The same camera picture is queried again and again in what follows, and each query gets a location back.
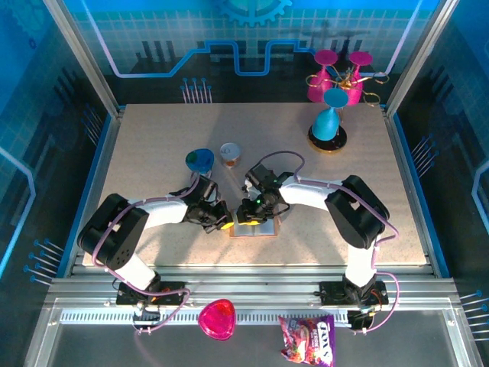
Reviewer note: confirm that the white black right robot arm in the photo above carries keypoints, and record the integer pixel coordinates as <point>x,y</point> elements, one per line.
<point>305,193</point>

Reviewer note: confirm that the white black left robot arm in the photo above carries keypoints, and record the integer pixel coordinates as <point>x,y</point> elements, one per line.
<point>164,212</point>

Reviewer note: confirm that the small white orange can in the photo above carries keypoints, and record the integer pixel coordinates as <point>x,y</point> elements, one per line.
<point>230,153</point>

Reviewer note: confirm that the pink heart-shaped bowl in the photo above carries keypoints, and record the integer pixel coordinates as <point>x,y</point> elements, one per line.
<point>217,319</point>

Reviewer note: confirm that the blue wine glass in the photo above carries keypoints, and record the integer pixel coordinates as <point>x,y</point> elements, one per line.
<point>324,126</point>

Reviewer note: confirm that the pink wine glass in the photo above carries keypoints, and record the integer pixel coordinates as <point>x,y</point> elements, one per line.
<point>361,59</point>
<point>319,89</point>

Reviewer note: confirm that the purple snack bag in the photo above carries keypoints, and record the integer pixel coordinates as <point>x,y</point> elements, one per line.
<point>305,340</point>

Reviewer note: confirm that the aluminium frame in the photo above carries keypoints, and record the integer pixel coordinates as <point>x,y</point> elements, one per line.
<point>248,275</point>

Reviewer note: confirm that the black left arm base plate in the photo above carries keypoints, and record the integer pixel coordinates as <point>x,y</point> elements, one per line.
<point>175,284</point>

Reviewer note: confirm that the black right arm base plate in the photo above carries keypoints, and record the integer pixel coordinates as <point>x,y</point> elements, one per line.
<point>330,292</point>

